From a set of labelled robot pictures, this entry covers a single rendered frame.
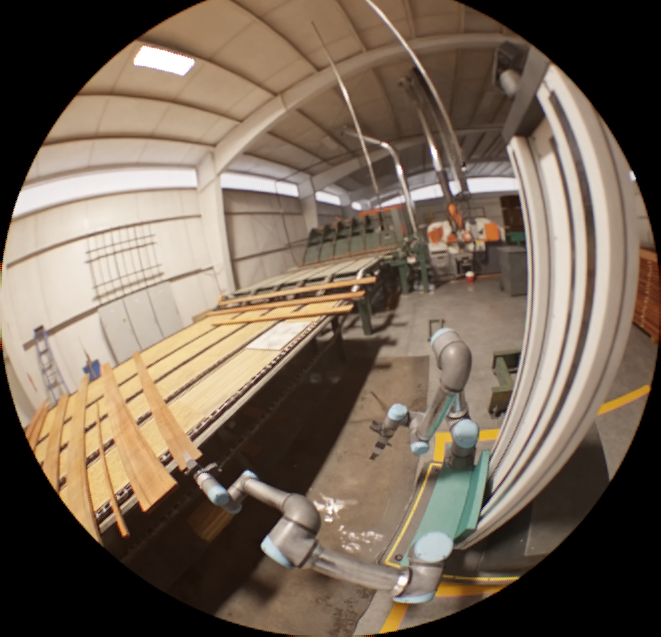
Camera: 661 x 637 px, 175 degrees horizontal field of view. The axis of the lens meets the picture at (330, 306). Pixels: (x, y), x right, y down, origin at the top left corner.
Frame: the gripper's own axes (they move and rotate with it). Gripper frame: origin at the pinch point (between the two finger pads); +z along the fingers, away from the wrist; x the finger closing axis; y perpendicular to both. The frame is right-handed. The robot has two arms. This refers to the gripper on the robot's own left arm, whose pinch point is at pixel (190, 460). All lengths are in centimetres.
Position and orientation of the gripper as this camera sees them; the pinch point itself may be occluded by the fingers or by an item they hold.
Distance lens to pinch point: 117.9
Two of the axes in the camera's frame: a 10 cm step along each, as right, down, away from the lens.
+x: 2.3, 9.4, 2.7
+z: -8.1, 0.3, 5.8
